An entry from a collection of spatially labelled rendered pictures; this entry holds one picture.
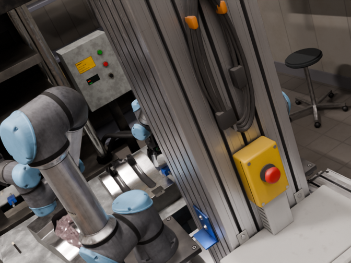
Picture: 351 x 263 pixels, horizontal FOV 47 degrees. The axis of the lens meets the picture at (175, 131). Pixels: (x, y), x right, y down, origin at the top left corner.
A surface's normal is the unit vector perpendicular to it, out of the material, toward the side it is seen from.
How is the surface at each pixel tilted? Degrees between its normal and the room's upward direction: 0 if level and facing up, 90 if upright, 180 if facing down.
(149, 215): 90
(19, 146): 82
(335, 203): 0
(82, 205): 90
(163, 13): 90
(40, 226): 0
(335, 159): 0
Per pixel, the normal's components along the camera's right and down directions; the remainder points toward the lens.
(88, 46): 0.46, 0.28
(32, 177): 0.75, 0.04
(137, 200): -0.29, -0.88
